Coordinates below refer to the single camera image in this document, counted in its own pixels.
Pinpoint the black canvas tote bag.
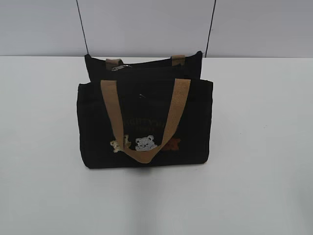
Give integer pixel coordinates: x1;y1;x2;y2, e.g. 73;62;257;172
77;51;213;169

